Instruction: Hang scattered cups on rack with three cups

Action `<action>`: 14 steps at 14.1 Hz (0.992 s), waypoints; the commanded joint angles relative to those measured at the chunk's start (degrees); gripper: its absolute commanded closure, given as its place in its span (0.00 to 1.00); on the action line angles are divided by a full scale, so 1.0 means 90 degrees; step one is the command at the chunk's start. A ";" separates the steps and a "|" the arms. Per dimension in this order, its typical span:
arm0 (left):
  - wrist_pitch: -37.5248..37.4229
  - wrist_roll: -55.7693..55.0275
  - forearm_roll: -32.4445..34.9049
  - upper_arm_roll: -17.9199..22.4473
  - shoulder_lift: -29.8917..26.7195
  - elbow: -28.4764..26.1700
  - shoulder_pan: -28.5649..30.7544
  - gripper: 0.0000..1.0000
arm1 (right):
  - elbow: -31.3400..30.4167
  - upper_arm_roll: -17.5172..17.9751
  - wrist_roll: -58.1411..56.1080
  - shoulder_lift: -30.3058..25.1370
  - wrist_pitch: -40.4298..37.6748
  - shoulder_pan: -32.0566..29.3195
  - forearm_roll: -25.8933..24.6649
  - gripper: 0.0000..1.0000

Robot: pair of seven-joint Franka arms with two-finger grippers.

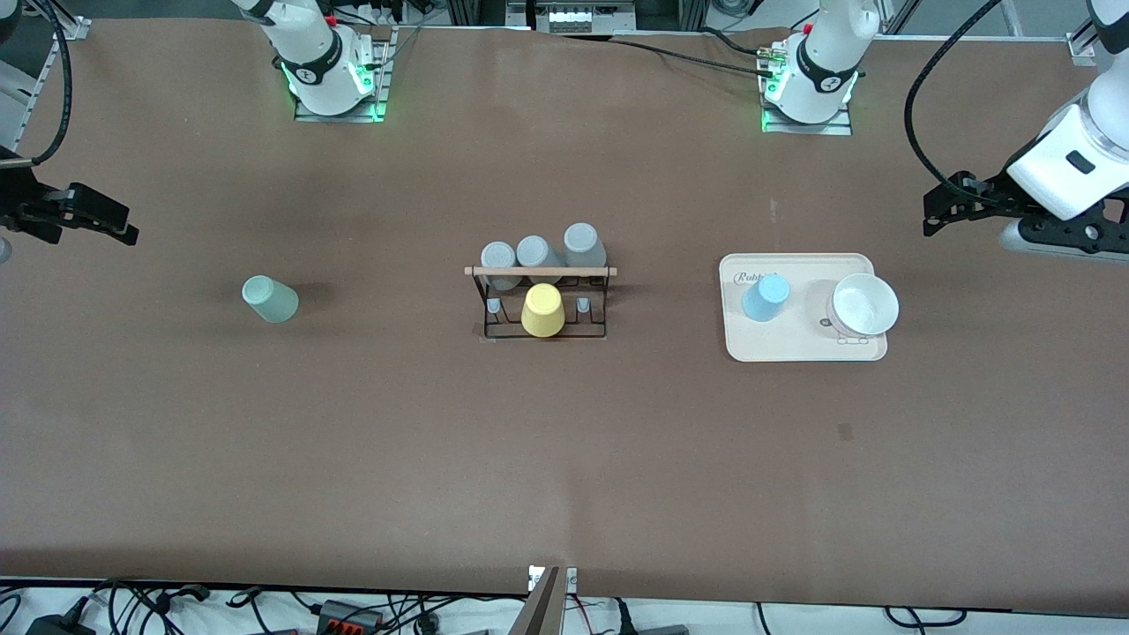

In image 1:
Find mint green cup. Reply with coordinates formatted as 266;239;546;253
243;275;300;324

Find light blue cup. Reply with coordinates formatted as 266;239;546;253
741;273;791;323

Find white bowl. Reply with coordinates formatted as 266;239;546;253
826;273;901;339

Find beige plastic tray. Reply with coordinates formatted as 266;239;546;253
719;253;888;363

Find grey cup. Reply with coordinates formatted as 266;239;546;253
481;241;521;292
516;235;565;283
563;222;608;270

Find black power adapter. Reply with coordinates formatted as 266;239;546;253
25;613;98;635

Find yellow cup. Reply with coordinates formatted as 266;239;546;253
521;282;566;338

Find white socket box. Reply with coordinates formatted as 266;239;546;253
534;0;636;34

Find black box orange connectors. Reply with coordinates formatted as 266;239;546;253
316;599;386;635

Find small white mounting plate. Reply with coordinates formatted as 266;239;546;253
527;564;579;594

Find brown angled bar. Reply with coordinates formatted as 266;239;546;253
509;567;565;635

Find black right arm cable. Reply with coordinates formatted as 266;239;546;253
0;0;73;168

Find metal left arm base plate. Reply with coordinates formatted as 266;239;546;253
760;49;854;136

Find aluminium frame rail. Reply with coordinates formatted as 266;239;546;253
1065;26;1103;67
16;16;91;153

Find black cable on table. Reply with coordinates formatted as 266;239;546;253
551;34;768;76

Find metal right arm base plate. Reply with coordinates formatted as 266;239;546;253
294;26;391;123

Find black wire cup rack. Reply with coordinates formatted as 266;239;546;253
465;263;618;343

